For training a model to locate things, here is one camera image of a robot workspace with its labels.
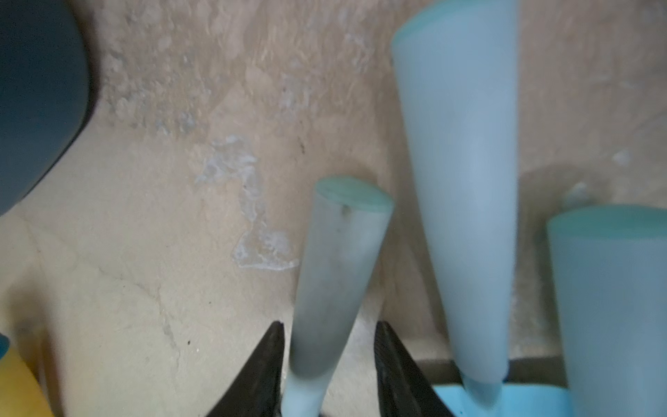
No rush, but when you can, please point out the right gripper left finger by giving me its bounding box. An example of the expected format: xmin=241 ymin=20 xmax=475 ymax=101
xmin=207 ymin=321 xmax=285 ymax=417

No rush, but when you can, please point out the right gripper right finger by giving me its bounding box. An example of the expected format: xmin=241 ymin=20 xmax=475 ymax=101
xmin=373 ymin=321 xmax=454 ymax=417

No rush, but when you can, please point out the blue shovel large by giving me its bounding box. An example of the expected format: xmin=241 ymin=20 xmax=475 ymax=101
xmin=280 ymin=175 xmax=394 ymax=416

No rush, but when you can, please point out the dark blue storage box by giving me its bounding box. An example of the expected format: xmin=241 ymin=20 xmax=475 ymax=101
xmin=1 ymin=1 xmax=90 ymax=213

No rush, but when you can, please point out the blue shovel rightmost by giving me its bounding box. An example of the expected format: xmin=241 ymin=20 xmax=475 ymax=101
xmin=547 ymin=205 xmax=666 ymax=416

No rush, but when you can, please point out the blue shovel near right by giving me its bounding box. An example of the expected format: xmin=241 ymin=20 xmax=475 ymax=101
xmin=391 ymin=0 xmax=571 ymax=416

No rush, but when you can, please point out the hidden green shovel yellow handle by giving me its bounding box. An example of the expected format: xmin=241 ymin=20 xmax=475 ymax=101
xmin=0 ymin=335 xmax=54 ymax=417

